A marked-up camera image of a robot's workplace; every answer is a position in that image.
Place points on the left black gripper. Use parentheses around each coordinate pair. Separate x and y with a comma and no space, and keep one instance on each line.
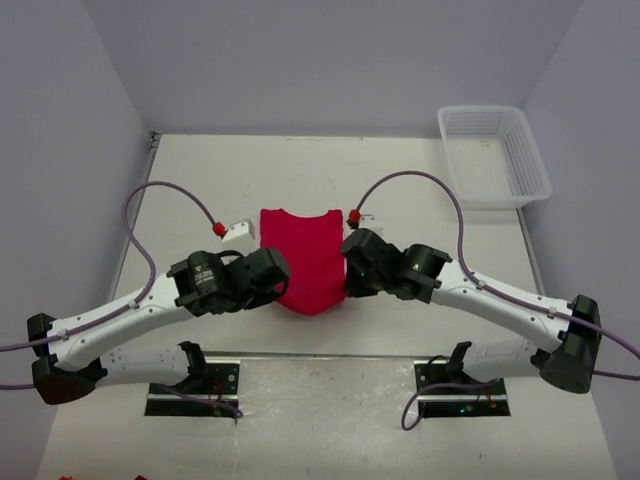
(273,266)

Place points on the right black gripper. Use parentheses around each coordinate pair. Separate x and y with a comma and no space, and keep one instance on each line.
(358,248)

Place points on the red t shirt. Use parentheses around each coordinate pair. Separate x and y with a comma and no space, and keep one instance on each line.
(311,246)

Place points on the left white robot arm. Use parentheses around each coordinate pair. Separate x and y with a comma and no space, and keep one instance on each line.
(79,354)

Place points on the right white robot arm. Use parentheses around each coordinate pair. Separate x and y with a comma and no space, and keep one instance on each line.
(557,340)

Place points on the white plastic basket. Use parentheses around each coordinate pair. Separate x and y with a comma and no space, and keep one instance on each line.
(492,157)

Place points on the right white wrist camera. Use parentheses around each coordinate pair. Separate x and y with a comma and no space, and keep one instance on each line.
(358,220)

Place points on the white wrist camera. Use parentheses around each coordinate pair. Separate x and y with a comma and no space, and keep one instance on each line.
(240,236)
(358,220)

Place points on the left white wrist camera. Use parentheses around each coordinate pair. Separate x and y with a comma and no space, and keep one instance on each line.
(240,236)

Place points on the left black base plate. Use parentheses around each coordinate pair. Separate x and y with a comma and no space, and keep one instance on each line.
(216,396)

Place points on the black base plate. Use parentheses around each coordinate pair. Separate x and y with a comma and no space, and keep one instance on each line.
(216,396)
(456,403)

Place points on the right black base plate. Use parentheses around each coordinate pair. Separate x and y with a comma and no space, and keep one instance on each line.
(456,403)

